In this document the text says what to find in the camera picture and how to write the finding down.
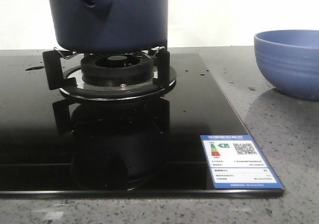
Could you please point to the black round burner head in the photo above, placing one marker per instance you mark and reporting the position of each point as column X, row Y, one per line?
column 111, row 70

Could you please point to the blue ceramic bowl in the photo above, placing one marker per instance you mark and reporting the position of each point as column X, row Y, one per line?
column 289, row 60

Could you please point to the black metal pot support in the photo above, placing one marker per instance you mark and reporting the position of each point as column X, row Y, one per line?
column 71, row 85

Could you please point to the black glass gas stove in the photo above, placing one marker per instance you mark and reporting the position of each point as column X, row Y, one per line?
column 51, row 147

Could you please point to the dark blue cooking pot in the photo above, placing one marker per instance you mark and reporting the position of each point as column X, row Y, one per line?
column 101, row 26

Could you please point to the blue white energy label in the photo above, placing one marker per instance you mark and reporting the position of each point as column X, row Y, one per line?
column 236, row 162

